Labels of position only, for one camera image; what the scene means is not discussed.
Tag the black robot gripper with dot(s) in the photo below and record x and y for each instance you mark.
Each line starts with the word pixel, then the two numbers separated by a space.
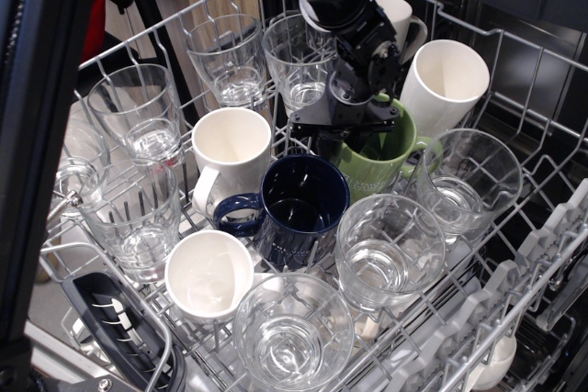
pixel 353 84

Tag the green ceramic mug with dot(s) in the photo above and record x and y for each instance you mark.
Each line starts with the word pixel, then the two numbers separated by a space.
pixel 384 159

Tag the navy blue ceramic mug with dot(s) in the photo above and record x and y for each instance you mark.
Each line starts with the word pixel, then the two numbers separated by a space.
pixel 292 219

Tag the tall white mug rear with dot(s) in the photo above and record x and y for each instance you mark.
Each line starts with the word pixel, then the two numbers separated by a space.
pixel 411 31

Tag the white mug front tilted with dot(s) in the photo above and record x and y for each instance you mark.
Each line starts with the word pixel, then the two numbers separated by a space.
pixel 207 274

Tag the clear glass rear centre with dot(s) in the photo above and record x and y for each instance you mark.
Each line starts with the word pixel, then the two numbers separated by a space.
pixel 299 58

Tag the clear glass centre right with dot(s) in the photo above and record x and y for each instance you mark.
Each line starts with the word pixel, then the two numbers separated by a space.
pixel 388 249

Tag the tall white cup tilted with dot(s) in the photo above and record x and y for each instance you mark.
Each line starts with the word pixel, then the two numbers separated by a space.
pixel 445 81

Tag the clear glass rear left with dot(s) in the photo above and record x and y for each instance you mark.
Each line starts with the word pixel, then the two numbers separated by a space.
pixel 227 54

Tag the clear glass front centre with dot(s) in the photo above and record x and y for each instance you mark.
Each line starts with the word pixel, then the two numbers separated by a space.
pixel 293 332

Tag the tall clear glass left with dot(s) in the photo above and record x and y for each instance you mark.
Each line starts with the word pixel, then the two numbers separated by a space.
pixel 138 108

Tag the clear glass front left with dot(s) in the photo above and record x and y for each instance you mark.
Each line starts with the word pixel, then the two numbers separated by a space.
pixel 132 208

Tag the clear glass far left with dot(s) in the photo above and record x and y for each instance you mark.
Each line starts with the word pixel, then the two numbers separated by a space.
pixel 84 153

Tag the person in red shirt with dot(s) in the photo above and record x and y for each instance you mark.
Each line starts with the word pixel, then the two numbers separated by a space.
pixel 95 34

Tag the white bowl lower rack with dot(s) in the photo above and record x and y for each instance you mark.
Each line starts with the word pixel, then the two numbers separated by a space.
pixel 486 376

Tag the grey wire dishwasher rack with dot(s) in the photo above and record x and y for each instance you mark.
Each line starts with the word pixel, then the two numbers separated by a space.
pixel 525 276

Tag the white mug with handle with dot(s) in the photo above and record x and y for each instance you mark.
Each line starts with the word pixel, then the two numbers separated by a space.
pixel 232 149

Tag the black rack handle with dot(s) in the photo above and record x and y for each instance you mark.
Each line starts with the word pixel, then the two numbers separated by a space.
pixel 128 338

